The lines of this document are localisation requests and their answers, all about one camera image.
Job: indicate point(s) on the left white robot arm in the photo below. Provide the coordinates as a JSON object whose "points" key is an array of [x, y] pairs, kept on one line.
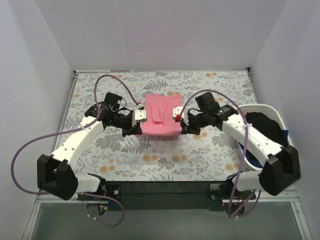
{"points": [[56, 172]]}

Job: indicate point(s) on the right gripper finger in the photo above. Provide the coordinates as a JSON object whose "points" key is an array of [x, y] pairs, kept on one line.
{"points": [[185, 125], [193, 131]]}

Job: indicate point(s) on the aluminium frame rail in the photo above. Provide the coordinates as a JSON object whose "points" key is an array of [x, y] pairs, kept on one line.
{"points": [[288, 195]]}

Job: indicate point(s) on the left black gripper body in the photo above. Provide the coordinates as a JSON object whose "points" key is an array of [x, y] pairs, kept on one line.
{"points": [[132, 127]]}

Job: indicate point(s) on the white laundry basket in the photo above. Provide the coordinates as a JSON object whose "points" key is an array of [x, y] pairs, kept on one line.
{"points": [[270, 112]]}

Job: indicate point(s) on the floral tablecloth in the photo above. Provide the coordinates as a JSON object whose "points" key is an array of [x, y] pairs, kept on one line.
{"points": [[210, 156]]}

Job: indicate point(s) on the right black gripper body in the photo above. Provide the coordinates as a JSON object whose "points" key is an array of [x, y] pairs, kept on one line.
{"points": [[188, 127]]}

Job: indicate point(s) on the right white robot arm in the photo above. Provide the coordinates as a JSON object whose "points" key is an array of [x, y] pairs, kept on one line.
{"points": [[280, 164]]}

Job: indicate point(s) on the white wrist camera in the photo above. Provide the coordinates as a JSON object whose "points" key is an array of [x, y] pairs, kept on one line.
{"points": [[139, 114], [179, 114]]}

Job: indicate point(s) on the black garment in basket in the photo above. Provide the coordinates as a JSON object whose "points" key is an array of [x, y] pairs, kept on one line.
{"points": [[268, 127]]}

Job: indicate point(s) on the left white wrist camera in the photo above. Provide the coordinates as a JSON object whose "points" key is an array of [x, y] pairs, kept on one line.
{"points": [[139, 114]]}

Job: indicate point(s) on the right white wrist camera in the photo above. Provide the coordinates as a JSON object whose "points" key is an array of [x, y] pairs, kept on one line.
{"points": [[179, 114]]}

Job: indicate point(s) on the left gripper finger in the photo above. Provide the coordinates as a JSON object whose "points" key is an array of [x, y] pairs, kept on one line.
{"points": [[131, 131], [135, 124]]}

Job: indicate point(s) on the pink t shirt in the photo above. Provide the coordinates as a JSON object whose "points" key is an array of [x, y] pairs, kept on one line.
{"points": [[159, 111]]}

